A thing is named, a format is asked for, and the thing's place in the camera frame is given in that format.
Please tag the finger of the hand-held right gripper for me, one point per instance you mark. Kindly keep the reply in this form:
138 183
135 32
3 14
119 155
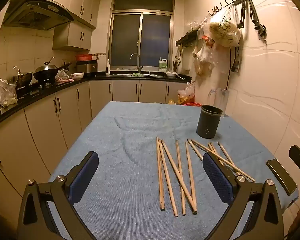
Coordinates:
296 156

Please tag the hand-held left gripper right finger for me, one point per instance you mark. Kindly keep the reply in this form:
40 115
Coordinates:
216 175

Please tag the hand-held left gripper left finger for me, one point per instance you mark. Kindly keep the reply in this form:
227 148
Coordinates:
83 177

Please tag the group of wooden chopsticks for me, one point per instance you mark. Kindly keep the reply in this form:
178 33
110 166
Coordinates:
180 170

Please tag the black chopstick holder cup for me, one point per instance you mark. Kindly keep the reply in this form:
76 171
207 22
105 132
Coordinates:
207 122

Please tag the blue tablecloth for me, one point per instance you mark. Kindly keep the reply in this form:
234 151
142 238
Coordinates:
130 135

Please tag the beige lower cabinets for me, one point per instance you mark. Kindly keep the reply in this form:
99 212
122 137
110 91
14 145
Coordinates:
40 130

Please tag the red colander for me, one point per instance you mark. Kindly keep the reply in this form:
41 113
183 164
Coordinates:
193 104

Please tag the clear glass pitcher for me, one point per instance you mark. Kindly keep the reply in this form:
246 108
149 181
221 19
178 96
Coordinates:
221 100

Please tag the yellow plastic bag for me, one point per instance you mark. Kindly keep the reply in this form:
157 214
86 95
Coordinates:
171 102

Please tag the white plastic bag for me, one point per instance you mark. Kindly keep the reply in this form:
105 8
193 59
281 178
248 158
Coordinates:
187 88

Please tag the black countertop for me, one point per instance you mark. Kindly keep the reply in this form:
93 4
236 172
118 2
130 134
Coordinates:
65 86

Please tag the pink cloth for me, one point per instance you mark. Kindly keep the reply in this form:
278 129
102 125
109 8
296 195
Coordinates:
65 80

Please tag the gas stove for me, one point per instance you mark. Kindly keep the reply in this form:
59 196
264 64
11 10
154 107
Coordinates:
37 87

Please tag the small clear plastic bag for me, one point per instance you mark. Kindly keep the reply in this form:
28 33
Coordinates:
62 74

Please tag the steel sink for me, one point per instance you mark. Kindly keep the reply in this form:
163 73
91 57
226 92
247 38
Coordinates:
122 74

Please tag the steel countertop appliance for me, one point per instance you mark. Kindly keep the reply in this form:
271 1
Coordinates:
86 67

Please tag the white bowl with ladle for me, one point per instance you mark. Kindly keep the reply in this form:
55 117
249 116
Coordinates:
170 74

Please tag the white dish soap bottle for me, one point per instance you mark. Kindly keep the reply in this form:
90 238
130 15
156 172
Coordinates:
107 67

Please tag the black wok with lid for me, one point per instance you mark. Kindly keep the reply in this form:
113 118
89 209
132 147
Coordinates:
46 71

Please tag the plastic bag of garlic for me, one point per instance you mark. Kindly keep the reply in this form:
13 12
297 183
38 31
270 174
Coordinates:
7 92

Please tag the countertop utensil holder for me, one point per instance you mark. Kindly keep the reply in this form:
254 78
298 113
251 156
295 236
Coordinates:
176 67

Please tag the green dish cloth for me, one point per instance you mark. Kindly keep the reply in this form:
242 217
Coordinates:
136 74

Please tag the dark cooking pot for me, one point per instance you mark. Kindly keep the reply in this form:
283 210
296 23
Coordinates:
23 78

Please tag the red plastic basin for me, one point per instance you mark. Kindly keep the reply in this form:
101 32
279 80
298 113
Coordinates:
83 57

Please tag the hanging clear plastic bags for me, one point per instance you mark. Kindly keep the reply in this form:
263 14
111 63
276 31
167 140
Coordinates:
203 55

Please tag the green detergent jug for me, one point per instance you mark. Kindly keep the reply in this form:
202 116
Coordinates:
163 65

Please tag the chrome faucet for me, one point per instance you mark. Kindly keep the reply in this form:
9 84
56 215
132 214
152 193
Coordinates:
139 62

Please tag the plastic bag of flatbread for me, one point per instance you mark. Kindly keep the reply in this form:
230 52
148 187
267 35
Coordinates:
225 31

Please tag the kitchen window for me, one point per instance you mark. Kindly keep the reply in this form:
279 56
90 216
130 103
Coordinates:
140 37

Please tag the black range hood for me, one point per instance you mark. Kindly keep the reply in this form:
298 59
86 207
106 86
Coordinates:
37 15

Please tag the small beige wall cabinet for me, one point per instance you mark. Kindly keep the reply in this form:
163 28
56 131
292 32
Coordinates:
75 37

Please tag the wall utensil shelf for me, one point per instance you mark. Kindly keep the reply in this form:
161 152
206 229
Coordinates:
187 37

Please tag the wall hook rack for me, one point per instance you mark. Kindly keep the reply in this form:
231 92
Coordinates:
227 3

